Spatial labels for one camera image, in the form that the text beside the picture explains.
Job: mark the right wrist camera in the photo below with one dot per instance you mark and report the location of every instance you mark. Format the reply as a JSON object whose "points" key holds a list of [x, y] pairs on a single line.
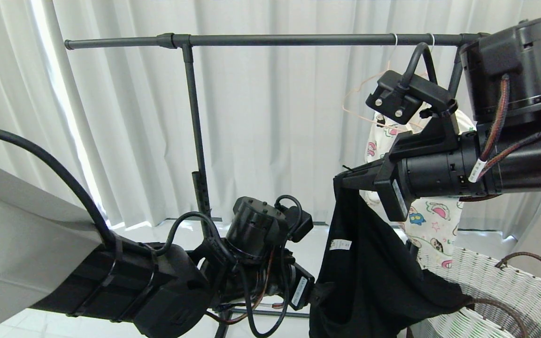
{"points": [[402, 96]]}

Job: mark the cream printed garment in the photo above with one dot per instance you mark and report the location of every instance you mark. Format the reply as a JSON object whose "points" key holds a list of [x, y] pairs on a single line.
{"points": [[435, 220]]}

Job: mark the black clothes rack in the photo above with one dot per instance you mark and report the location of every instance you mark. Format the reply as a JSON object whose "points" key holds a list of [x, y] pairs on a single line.
{"points": [[275, 40]]}

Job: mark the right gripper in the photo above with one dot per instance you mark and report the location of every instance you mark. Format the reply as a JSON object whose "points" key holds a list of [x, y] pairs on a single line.
{"points": [[439, 171]]}

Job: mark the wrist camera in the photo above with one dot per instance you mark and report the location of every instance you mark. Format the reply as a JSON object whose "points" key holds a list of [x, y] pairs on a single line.
{"points": [[402, 96], [298, 223]]}

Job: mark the white curtain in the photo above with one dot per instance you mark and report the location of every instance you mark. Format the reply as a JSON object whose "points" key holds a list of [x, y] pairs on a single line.
{"points": [[275, 141]]}

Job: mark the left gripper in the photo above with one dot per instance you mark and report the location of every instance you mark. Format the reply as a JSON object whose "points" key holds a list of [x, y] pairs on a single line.
{"points": [[294, 286]]}

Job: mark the black garment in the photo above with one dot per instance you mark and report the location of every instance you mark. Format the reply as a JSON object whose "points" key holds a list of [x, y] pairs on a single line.
{"points": [[369, 281]]}

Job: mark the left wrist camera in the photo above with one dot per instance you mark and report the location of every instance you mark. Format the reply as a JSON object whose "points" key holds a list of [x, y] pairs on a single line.
{"points": [[298, 223]]}

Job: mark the white laundry basket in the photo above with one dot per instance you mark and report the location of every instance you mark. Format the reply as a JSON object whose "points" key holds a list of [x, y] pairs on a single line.
{"points": [[496, 291]]}

